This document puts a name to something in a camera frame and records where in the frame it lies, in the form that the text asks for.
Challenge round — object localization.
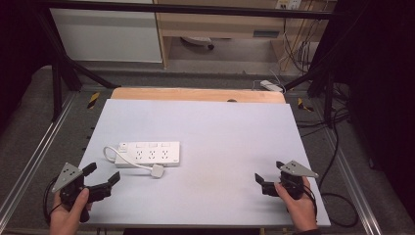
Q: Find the white power plug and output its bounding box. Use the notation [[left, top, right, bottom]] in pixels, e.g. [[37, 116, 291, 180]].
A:
[[150, 164, 165, 179]]

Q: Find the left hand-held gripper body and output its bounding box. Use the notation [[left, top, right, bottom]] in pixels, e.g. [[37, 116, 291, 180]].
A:
[[51, 162, 113, 223]]

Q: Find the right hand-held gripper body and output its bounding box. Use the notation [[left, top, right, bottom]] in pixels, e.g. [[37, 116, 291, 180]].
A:
[[260, 160, 319, 201]]

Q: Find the person's left hand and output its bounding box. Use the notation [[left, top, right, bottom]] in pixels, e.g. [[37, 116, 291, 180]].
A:
[[48, 187, 94, 235]]

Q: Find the office chair base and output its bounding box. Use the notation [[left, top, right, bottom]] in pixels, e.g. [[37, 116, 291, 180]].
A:
[[180, 35, 216, 51]]

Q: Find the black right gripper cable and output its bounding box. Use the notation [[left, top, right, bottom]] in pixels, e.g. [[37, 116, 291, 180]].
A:
[[301, 184, 319, 218]]

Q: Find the white power strip cable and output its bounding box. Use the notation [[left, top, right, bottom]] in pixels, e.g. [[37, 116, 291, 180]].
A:
[[103, 145, 155, 171]]

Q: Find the black floor cable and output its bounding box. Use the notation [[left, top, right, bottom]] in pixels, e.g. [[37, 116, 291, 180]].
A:
[[295, 82, 360, 229]]

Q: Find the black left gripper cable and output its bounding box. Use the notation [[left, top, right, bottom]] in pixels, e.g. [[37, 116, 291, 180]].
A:
[[42, 175, 64, 227]]

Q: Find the bundle of hanging cables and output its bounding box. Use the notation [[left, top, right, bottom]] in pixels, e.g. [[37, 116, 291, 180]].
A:
[[281, 9, 322, 74]]

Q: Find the small white floor power strip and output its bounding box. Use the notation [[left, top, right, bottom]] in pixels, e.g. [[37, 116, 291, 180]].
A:
[[259, 79, 285, 93]]

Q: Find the white cabinet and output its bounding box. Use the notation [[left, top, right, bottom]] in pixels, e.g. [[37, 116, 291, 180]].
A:
[[49, 0, 163, 64]]

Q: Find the metal floor rail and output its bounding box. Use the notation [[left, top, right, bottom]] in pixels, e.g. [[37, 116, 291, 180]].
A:
[[321, 126, 383, 235], [0, 92, 79, 223]]

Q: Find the black metal frame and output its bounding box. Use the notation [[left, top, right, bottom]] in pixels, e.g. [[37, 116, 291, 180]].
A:
[[32, 0, 360, 130]]

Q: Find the white wall socket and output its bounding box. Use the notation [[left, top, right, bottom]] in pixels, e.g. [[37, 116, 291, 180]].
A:
[[275, 0, 302, 11]]

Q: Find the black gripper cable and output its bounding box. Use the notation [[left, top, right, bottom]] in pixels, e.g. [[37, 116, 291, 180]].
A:
[[42, 175, 64, 227], [301, 184, 319, 218]]

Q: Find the person's right hand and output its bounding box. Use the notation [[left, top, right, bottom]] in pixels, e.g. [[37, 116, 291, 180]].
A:
[[273, 175, 318, 234]]

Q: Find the wooden table board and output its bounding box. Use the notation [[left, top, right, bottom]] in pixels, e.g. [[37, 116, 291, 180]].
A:
[[110, 86, 287, 105]]

